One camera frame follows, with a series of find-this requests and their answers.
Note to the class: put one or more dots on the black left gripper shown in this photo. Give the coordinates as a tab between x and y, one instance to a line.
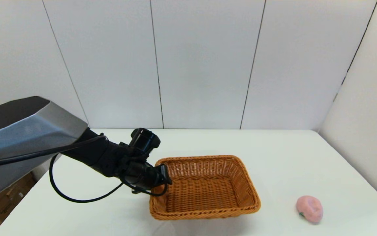
139	177

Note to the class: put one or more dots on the brown cardboard box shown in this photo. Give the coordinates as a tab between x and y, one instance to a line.
11	200

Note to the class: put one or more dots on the orange woven wicker basket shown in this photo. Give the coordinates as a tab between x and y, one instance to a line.
205	193

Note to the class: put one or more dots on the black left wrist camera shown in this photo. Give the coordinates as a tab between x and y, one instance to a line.
144	141

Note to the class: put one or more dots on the grey and black left arm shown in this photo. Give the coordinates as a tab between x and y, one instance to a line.
28	131

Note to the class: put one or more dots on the pink toy peach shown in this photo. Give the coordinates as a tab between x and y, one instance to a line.
309	209

